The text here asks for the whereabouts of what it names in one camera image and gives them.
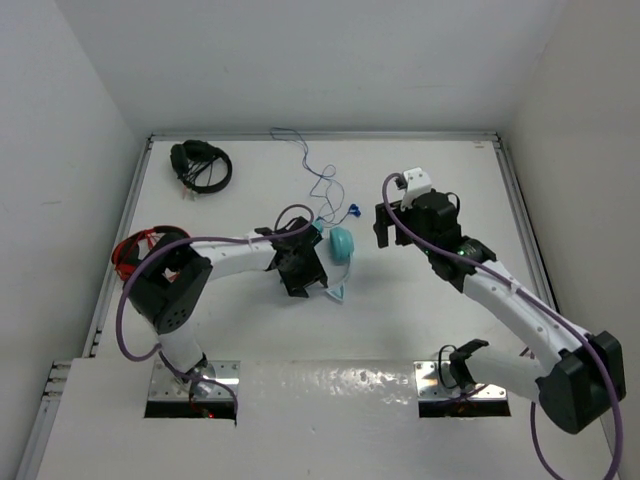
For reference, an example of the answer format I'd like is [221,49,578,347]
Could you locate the teal cat-ear headphones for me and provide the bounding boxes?
[313,221,355,304]

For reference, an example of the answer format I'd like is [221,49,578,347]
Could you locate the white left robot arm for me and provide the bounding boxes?
[118,216,328,375]

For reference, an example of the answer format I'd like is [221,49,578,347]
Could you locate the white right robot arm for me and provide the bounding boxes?
[373,190,626,434]

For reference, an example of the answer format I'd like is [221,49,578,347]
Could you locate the black headphones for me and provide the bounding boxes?
[169,140,233,195]

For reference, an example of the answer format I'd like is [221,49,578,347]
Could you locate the red headphones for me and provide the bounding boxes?
[110,225,189,282]

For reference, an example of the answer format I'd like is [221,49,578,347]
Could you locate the white front cover board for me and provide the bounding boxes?
[39,358,611,479]

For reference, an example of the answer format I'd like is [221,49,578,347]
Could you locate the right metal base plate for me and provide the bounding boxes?
[413,359,508,402]

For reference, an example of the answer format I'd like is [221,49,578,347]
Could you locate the metal base plate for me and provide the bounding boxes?
[147,360,239,402]
[413,359,508,402]

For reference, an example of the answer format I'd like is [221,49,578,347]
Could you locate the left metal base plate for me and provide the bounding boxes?
[147,360,239,402]

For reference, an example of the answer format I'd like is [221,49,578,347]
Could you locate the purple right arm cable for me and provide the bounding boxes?
[382,172,625,480]

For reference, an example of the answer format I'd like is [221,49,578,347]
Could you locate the aluminium table frame rail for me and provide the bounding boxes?
[30,132,550,479]

